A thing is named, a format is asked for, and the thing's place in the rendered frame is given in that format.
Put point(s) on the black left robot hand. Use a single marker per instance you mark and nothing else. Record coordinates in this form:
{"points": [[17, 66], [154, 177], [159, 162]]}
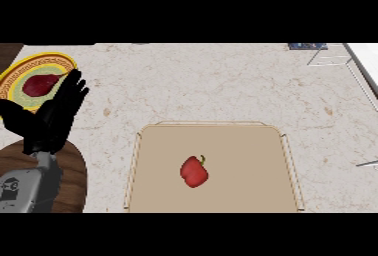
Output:
{"points": [[57, 113]]}

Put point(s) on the red tomato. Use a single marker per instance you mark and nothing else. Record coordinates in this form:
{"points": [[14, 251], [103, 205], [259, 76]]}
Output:
{"points": [[194, 172]]}

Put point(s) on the beige wooden tray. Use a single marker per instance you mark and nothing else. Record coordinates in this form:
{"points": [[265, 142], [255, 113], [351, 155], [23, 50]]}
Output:
{"points": [[215, 168]]}

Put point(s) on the dark red pear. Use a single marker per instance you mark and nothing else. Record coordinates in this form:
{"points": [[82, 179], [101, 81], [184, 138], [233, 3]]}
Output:
{"points": [[39, 84]]}

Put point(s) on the yellow patterned plate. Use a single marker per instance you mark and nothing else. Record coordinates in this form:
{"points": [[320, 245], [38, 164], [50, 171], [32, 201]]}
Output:
{"points": [[23, 71]]}

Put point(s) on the dark brown wooden board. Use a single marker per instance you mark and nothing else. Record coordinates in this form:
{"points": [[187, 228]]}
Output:
{"points": [[72, 180]]}

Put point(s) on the dark brown wooden corner piece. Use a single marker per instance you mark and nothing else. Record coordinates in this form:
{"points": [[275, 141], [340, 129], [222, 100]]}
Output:
{"points": [[10, 53]]}

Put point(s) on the blue box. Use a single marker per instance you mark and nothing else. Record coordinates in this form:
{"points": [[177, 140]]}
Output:
{"points": [[308, 46]]}

